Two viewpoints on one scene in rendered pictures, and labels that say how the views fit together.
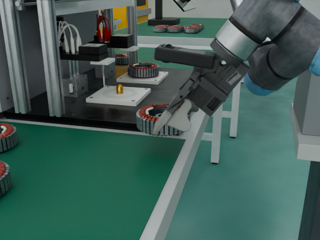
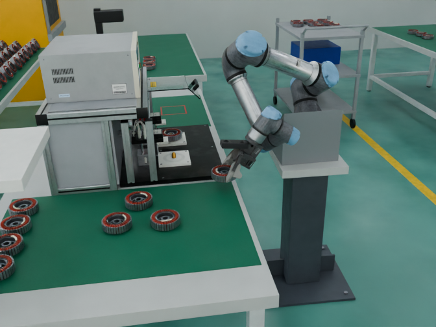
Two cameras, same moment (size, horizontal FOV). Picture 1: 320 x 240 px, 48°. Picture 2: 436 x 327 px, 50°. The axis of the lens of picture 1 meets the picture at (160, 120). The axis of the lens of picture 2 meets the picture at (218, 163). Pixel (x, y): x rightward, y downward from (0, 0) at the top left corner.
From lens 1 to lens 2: 1.34 m
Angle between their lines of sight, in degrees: 21
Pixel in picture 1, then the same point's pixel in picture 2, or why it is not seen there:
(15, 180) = not seen: hidden behind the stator
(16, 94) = (129, 172)
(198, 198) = not seen: hidden behind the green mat
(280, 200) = (256, 202)
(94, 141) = (187, 191)
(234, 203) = not seen: hidden behind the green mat
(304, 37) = (285, 133)
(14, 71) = (127, 159)
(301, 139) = (283, 169)
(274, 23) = (273, 129)
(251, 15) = (263, 126)
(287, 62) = (278, 141)
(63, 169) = (190, 207)
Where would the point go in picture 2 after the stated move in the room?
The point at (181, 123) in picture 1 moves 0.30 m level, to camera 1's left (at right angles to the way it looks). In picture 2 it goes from (238, 174) to (169, 189)
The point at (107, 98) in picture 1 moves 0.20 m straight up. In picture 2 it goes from (171, 163) to (169, 123)
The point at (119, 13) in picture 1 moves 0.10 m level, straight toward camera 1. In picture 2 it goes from (39, 36) to (41, 38)
